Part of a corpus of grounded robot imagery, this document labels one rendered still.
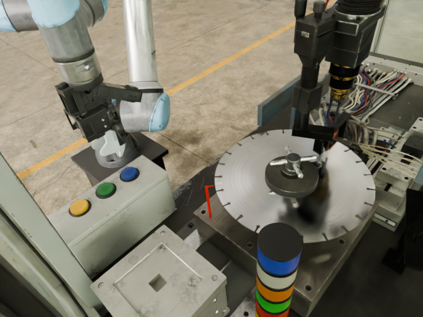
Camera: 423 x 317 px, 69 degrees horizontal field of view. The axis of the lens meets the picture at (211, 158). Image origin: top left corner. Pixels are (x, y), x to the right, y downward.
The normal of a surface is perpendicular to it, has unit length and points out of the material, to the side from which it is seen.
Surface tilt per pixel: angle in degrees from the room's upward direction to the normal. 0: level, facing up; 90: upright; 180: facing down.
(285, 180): 5
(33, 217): 90
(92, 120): 90
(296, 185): 5
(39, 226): 90
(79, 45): 90
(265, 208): 0
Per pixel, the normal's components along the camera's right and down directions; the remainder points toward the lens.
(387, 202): -0.69, 0.53
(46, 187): -0.08, -0.74
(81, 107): 0.71, 0.43
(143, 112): -0.08, 0.20
